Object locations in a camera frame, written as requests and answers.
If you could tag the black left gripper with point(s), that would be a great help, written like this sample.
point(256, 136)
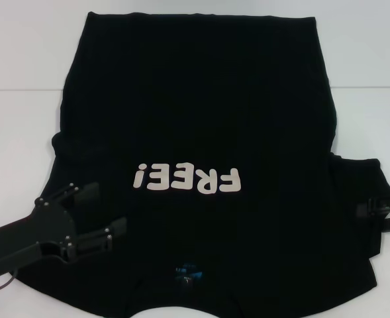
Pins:
point(42, 232)

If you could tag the black t-shirt with FREE print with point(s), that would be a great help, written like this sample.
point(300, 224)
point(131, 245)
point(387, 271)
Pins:
point(198, 99)

